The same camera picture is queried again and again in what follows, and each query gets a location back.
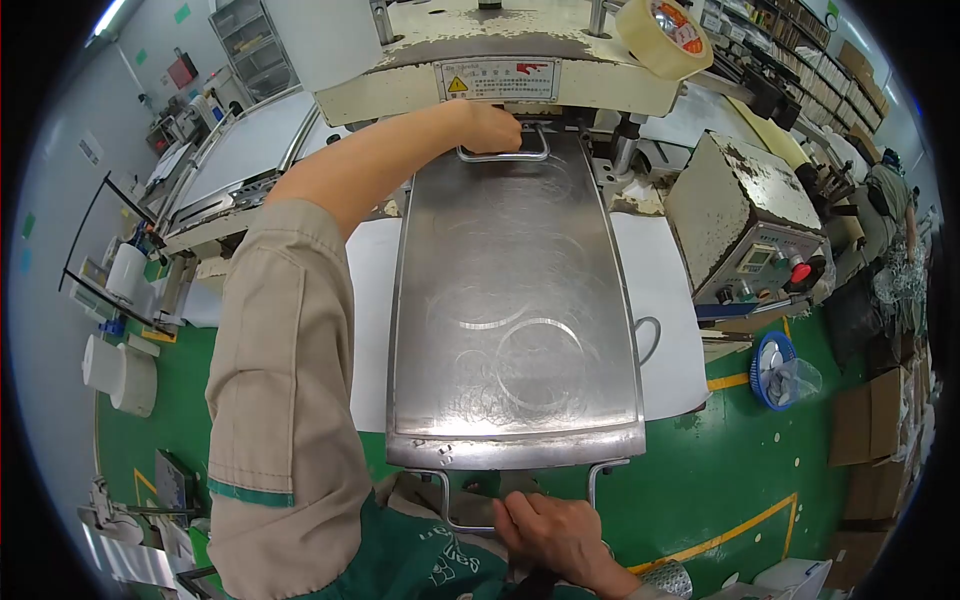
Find person's left hand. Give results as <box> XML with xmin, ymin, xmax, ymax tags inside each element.
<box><xmin>457</xmin><ymin>100</ymin><xmax>525</xmax><ymax>156</ymax></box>

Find person's right hand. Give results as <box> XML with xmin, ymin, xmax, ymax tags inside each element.
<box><xmin>491</xmin><ymin>490</ymin><xmax>640</xmax><ymax>600</ymax></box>

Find person's left fingers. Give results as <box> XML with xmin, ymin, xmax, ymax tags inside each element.
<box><xmin>483</xmin><ymin>110</ymin><xmax>525</xmax><ymax>156</ymax></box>

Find person's right fingers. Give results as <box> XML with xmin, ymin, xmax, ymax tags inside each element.
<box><xmin>491</xmin><ymin>490</ymin><xmax>552</xmax><ymax>562</ymax></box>

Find steel sliding tray with handles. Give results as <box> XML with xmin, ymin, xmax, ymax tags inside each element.
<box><xmin>385</xmin><ymin>123</ymin><xmax>648</xmax><ymax>535</ymax></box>

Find cream press machine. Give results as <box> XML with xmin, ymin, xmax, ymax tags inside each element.
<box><xmin>313</xmin><ymin>0</ymin><xmax>685</xmax><ymax>130</ymax></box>

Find black wrist band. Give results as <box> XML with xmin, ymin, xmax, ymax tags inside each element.
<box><xmin>513</xmin><ymin>568</ymin><xmax>560</xmax><ymax>600</ymax></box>

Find clear packing tape roll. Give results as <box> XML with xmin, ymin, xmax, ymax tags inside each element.
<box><xmin>614</xmin><ymin>0</ymin><xmax>716</xmax><ymax>82</ymax></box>

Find grey control box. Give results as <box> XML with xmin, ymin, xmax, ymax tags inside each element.
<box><xmin>663</xmin><ymin>130</ymin><xmax>832</xmax><ymax>310</ymax></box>

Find yellow foam sheet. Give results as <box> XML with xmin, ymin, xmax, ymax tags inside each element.
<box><xmin>722</xmin><ymin>96</ymin><xmax>813</xmax><ymax>172</ymax></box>

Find white work table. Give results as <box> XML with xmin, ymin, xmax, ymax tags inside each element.
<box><xmin>152</xmin><ymin>88</ymin><xmax>325</xmax><ymax>237</ymax></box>

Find person's body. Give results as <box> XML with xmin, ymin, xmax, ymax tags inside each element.
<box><xmin>204</xmin><ymin>198</ymin><xmax>530</xmax><ymax>600</ymax></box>

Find white plastic container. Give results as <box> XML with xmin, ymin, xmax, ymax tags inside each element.
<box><xmin>752</xmin><ymin>558</ymin><xmax>834</xmax><ymax>600</ymax></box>

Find blue basket of discs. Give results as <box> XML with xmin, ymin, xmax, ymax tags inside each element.
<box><xmin>749</xmin><ymin>330</ymin><xmax>801</xmax><ymax>413</ymax></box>

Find full storage shelf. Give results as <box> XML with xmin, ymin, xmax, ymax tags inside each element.
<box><xmin>699</xmin><ymin>0</ymin><xmax>895</xmax><ymax>138</ymax></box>

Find clear plastic bag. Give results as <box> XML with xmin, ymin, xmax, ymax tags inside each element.
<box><xmin>772</xmin><ymin>357</ymin><xmax>825</xmax><ymax>407</ymax></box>

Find stack of cardboard boxes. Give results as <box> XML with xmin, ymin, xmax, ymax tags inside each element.
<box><xmin>827</xmin><ymin>341</ymin><xmax>935</xmax><ymax>594</ymax></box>

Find white roll on stand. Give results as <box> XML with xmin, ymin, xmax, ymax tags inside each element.
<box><xmin>104</xmin><ymin>241</ymin><xmax>150</xmax><ymax>306</ymax></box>

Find pair of white rolls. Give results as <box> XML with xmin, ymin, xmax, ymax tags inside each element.
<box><xmin>81</xmin><ymin>333</ymin><xmax>159</xmax><ymax>419</ymax></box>

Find black metal frame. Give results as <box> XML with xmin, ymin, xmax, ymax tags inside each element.
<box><xmin>57</xmin><ymin>170</ymin><xmax>179</xmax><ymax>340</ymax></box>

